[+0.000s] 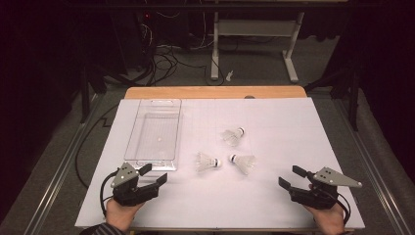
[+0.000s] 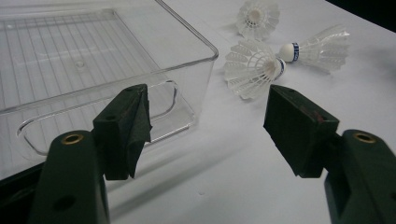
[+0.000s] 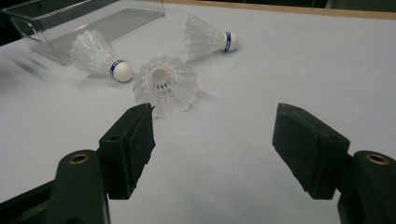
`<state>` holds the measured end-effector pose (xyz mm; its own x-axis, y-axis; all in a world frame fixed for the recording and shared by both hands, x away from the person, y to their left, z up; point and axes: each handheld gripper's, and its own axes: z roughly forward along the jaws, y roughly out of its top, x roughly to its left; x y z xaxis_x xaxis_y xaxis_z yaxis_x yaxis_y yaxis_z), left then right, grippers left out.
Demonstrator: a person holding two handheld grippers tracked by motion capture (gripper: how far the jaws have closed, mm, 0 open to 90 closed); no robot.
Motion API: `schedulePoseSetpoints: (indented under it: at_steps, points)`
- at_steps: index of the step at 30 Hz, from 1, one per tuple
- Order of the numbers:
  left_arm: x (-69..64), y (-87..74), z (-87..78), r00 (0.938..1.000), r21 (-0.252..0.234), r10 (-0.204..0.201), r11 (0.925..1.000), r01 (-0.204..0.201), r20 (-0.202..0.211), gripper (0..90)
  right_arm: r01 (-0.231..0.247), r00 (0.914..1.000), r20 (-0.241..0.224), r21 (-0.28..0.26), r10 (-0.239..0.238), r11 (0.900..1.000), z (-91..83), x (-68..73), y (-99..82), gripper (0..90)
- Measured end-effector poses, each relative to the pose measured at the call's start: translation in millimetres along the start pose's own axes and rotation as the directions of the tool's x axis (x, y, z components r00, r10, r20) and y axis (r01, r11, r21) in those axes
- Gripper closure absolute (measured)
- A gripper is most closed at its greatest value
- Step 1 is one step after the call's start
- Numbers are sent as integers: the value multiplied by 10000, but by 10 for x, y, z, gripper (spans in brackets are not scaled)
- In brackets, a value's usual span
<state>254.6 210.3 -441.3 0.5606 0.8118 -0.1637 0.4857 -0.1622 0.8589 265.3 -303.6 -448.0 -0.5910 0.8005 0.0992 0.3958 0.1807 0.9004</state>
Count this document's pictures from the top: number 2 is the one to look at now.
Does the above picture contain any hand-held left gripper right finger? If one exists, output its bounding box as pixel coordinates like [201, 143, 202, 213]
[262, 83, 396, 224]

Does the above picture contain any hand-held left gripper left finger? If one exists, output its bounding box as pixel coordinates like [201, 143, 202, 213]
[27, 83, 153, 224]

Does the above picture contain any white feather shuttlecock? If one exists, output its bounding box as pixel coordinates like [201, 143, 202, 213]
[234, 0, 281, 41]
[277, 24, 351, 75]
[223, 38, 287, 101]

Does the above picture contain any clear plastic storage box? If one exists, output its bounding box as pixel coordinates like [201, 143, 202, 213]
[0, 0, 219, 181]

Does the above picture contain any white table cover sheet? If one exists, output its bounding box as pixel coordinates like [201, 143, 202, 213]
[0, 0, 396, 224]

